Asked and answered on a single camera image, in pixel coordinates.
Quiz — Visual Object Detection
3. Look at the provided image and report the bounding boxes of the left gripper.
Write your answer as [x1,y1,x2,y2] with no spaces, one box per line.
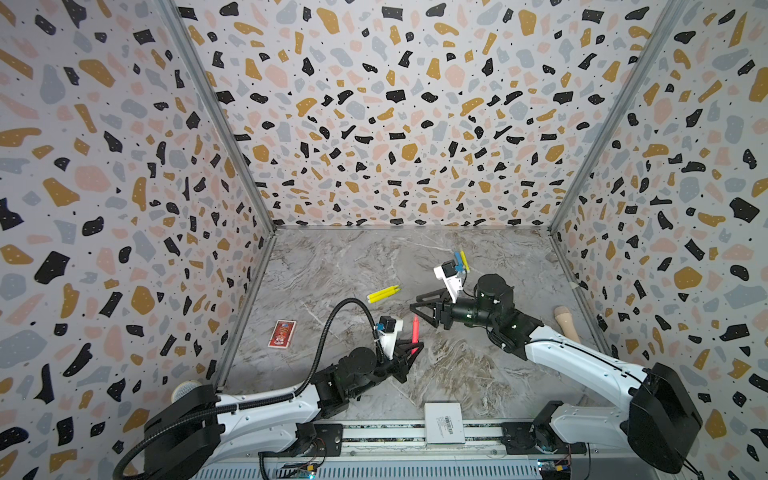
[347,338,422,400]

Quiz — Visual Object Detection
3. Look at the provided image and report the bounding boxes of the pink highlighter pen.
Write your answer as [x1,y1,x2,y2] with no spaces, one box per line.
[411,315,420,344]

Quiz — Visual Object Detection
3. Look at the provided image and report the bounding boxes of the blue highlighter pen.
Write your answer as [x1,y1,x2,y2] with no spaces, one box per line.
[454,252,465,271]

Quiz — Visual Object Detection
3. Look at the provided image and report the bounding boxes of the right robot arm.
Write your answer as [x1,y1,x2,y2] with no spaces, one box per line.
[409,274,703,475]

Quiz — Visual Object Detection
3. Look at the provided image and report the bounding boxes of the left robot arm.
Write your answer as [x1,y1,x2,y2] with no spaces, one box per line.
[112,340,424,479]

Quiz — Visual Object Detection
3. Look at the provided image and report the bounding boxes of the wooden rolling pin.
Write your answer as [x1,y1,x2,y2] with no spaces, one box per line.
[554,306,580,343]

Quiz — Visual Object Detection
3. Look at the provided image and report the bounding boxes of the red card packet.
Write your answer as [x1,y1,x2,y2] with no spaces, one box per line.
[268,320,296,349]

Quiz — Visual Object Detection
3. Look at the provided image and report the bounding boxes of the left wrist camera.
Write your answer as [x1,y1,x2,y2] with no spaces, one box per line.
[376,316,404,359]

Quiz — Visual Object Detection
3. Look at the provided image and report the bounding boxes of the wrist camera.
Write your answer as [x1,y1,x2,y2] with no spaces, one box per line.
[433,259,464,303]
[376,316,404,359]

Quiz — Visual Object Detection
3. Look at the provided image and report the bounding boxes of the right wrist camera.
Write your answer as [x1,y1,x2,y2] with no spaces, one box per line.
[433,259,464,303]

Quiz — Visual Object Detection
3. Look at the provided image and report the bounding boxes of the white box on rail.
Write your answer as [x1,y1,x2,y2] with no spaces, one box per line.
[424,402,466,445]

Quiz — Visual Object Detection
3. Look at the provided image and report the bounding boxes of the black corrugated cable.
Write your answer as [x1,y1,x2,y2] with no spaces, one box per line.
[293,298,379,394]

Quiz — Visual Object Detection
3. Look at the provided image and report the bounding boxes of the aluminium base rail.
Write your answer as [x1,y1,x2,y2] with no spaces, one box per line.
[196,419,666,479]

